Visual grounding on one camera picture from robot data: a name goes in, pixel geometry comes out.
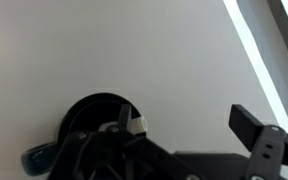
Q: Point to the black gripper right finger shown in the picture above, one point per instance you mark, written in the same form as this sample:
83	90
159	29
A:
267	146

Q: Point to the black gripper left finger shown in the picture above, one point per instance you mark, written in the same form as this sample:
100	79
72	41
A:
117	153

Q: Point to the white marker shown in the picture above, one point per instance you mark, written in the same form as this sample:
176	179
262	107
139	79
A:
139	125

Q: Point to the dark green enamel mug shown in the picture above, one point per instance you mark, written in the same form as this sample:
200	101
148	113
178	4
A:
90	110

